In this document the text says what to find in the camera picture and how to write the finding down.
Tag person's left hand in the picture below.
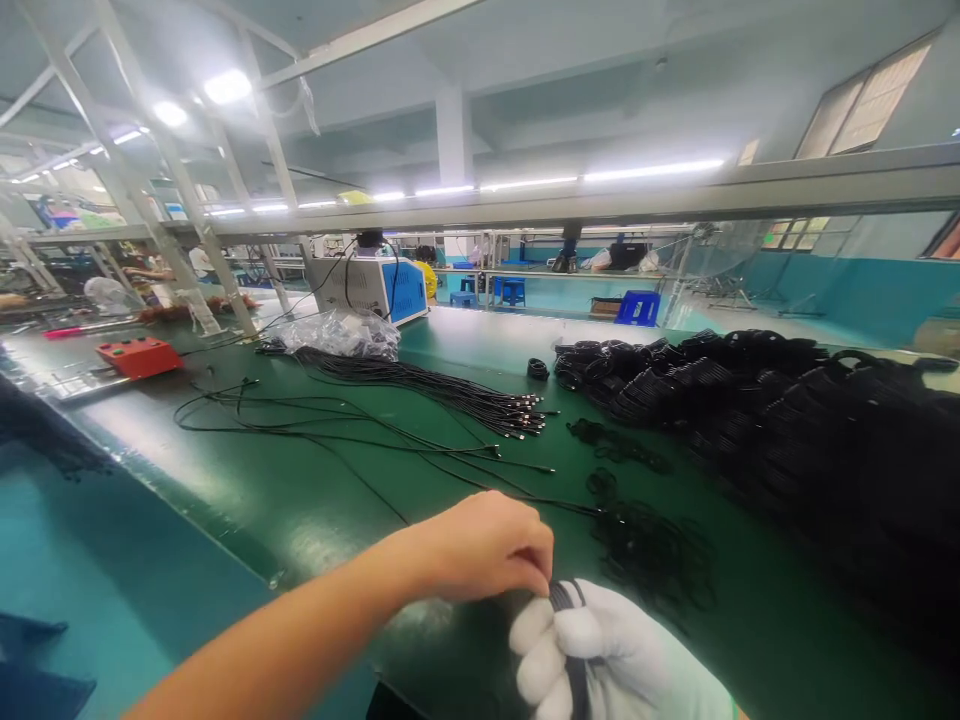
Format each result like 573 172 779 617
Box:
408 490 557 604

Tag person's right hand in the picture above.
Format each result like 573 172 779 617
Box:
509 577 738 720

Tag person's right fingers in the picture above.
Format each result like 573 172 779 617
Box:
509 596 580 720

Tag person's right thumb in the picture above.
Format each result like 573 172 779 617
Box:
553 608 610 667

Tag person's left fingers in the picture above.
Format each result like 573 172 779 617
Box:
506 524 557 601

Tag pile of black rubber bands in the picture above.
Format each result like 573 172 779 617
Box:
566 417 719 615

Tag clear plastic bag of parts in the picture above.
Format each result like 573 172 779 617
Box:
263 307 403 363

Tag white and blue machine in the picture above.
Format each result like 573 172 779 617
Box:
305 253 433 328

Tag grey overhead shelf beam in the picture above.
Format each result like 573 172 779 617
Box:
206 140 960 240

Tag orange control box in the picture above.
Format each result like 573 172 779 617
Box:
94 338 186 381

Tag dark blue fabric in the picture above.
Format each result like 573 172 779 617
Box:
0 610 99 720

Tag small white fan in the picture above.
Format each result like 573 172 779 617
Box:
83 275 135 316

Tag dark mesh fabric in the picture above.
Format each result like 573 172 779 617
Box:
0 373 118 483

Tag pink rod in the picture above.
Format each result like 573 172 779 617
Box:
43 320 140 340

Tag window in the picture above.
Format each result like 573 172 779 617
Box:
793 35 940 160

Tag bundle of straight black cables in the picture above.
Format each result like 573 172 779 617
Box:
256 338 558 444

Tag loose long black cables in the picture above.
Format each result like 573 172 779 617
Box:
173 374 605 526

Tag pile of black cable coils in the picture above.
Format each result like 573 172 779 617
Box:
553 328 960 624

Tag pedestal fan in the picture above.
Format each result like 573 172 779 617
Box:
674 219 760 313

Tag white metal workbench frame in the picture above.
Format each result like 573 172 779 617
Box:
0 0 496 339

